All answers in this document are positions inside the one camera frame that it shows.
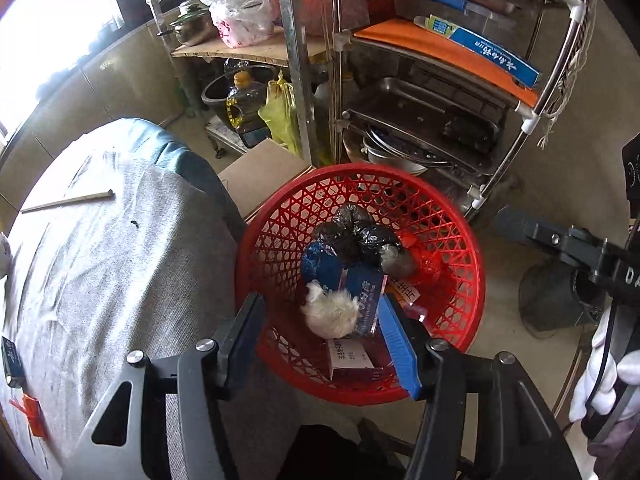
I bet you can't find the person's right hand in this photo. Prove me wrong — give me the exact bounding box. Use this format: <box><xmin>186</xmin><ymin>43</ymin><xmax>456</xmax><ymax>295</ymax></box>
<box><xmin>570</xmin><ymin>305</ymin><xmax>640</xmax><ymax>423</ymax></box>

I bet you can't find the orange plastic scrap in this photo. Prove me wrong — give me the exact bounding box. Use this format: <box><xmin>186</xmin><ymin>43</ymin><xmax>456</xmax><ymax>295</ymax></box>
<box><xmin>10</xmin><ymin>394</ymin><xmax>48</xmax><ymax>438</ymax></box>

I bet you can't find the long blue film box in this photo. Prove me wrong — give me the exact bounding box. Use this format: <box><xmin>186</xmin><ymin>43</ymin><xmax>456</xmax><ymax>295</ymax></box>
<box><xmin>414</xmin><ymin>14</ymin><xmax>543</xmax><ymax>88</ymax></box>

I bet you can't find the white and pink plastic bag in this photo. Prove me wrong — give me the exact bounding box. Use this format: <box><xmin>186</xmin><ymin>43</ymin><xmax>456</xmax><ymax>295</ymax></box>
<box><xmin>200</xmin><ymin>0</ymin><xmax>276</xmax><ymax>50</ymax></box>

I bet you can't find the black wok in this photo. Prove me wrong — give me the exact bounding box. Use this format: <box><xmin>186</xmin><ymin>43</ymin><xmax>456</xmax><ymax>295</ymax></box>
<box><xmin>201</xmin><ymin>62</ymin><xmax>271</xmax><ymax>108</ymax></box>

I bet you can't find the orange cutting board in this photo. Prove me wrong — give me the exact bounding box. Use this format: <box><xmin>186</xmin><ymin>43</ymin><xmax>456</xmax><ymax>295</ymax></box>
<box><xmin>350</xmin><ymin>17</ymin><xmax>541</xmax><ymax>108</ymax></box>

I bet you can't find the steel rack with white joints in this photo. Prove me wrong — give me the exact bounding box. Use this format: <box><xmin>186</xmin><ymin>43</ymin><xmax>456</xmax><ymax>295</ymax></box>
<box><xmin>330</xmin><ymin>0</ymin><xmax>598</xmax><ymax>221</ymax></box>

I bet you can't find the grey plastic bucket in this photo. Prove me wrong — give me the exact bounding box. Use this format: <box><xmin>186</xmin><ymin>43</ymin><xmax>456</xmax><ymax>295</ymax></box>
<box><xmin>517</xmin><ymin>260</ymin><xmax>608</xmax><ymax>331</ymax></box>

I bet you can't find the round steel basin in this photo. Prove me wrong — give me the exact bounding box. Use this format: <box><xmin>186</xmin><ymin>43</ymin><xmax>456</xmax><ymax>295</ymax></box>
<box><xmin>342</xmin><ymin>127</ymin><xmax>456</xmax><ymax>176</ymax></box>

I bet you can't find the black plastic bag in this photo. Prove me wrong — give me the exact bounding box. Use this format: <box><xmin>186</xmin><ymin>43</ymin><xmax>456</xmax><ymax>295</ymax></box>
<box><xmin>311</xmin><ymin>205</ymin><xmax>418</xmax><ymax>278</ymax></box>

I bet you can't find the rectangular steel tray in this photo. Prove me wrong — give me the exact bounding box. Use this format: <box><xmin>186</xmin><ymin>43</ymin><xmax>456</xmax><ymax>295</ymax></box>
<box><xmin>342</xmin><ymin>77</ymin><xmax>508</xmax><ymax>176</ymax></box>

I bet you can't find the blue plastic packet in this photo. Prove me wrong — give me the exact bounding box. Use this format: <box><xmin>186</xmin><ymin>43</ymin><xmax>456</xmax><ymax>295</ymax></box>
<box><xmin>300</xmin><ymin>240</ymin><xmax>386</xmax><ymax>336</ymax></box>

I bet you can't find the brown cardboard box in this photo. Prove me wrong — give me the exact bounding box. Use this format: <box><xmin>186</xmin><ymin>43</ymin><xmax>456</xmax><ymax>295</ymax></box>
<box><xmin>217</xmin><ymin>139</ymin><xmax>312</xmax><ymax>221</ymax></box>

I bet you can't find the blue table cover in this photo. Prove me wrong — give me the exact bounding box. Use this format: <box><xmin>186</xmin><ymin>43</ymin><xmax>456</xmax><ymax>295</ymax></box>
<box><xmin>115</xmin><ymin>117</ymin><xmax>248</xmax><ymax>241</ymax></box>

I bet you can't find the red plastic mesh basket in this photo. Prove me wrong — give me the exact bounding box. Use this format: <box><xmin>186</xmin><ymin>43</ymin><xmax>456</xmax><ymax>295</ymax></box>
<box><xmin>235</xmin><ymin>162</ymin><xmax>486</xmax><ymax>406</ymax></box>

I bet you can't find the dark blue carton box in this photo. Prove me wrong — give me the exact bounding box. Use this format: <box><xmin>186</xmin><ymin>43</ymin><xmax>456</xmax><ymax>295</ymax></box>
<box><xmin>0</xmin><ymin>336</ymin><xmax>26</xmax><ymax>388</ymax></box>

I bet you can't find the white and purple medicine box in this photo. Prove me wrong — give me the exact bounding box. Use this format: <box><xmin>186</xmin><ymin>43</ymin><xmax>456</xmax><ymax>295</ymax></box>
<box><xmin>326</xmin><ymin>337</ymin><xmax>396</xmax><ymax>381</ymax></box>

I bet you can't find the grey tablecloth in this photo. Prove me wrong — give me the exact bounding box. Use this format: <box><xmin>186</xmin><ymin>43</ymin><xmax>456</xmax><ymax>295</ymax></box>
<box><xmin>0</xmin><ymin>135</ymin><xmax>301</xmax><ymax>480</ymax></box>

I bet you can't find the yellow plastic bag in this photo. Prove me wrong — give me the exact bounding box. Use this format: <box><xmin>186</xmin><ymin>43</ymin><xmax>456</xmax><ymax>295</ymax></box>
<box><xmin>257</xmin><ymin>72</ymin><xmax>303</xmax><ymax>156</ymax></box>

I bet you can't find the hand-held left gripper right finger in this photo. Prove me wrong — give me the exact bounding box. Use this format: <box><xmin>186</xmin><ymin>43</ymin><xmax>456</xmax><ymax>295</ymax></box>
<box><xmin>377</xmin><ymin>296</ymin><xmax>583</xmax><ymax>480</ymax></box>

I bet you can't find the white tissue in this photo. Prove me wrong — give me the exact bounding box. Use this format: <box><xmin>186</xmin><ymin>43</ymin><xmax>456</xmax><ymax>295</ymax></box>
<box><xmin>300</xmin><ymin>281</ymin><xmax>361</xmax><ymax>339</ymax></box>

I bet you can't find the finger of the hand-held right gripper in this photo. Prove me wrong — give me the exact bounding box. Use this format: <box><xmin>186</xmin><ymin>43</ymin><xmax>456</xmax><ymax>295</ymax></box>
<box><xmin>492</xmin><ymin>207</ymin><xmax>608</xmax><ymax>282</ymax></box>

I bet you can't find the steel cooking pot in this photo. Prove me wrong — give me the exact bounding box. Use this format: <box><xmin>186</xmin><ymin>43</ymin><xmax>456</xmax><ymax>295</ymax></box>
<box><xmin>159</xmin><ymin>1</ymin><xmax>217</xmax><ymax>47</ymax></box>

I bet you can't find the cooking oil bottle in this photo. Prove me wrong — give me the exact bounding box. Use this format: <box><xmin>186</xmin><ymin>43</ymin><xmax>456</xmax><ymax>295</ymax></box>
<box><xmin>225</xmin><ymin>71</ymin><xmax>266</xmax><ymax>133</ymax></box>

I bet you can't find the wooden chopsticks pair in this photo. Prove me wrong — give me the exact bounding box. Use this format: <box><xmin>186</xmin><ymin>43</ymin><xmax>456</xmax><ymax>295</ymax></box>
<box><xmin>20</xmin><ymin>189</ymin><xmax>115</xmax><ymax>215</ymax></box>

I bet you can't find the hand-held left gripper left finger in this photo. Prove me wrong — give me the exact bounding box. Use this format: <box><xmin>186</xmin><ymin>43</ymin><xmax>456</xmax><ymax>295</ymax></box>
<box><xmin>62</xmin><ymin>292</ymin><xmax>266</xmax><ymax>480</ymax></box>

